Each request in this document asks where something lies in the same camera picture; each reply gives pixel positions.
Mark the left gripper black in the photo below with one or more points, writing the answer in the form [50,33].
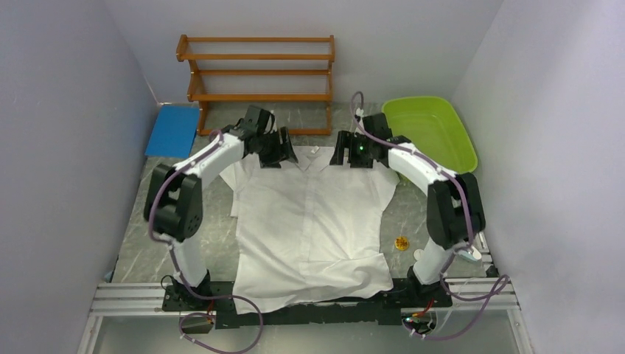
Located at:
[283,152]

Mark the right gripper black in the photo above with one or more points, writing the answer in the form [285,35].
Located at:
[346,139]

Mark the white shirt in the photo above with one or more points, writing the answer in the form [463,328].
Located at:
[308,231]

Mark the yellow brooch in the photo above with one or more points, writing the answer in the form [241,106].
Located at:
[401,243]

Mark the white round brooch backing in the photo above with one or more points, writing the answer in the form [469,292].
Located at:
[418,254]

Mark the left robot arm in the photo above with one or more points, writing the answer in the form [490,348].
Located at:
[174,205]

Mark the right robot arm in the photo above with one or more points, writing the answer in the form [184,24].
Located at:
[454,209]

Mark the wooden shoe rack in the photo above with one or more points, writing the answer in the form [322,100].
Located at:
[260,69]

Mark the green plastic basin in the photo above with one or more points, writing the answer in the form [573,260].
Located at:
[433,125]

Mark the blue board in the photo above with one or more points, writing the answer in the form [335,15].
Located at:
[174,132]

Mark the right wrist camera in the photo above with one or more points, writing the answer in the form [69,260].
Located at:
[377,125]

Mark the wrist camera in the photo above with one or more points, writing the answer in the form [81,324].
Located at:
[377,125]
[258,121]

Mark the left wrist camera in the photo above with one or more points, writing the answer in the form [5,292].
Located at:
[258,121]

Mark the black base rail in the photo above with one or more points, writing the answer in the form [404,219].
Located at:
[385,308]

